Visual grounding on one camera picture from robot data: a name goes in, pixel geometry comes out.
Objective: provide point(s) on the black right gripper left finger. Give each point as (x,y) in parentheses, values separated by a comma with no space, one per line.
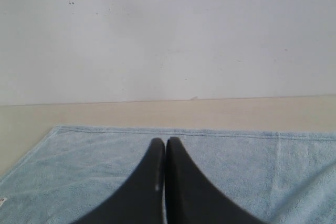
(139,198)

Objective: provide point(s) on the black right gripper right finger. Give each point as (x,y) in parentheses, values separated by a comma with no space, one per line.
(190,197)

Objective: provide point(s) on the light blue fleece towel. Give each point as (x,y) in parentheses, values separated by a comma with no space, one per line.
(279,177)

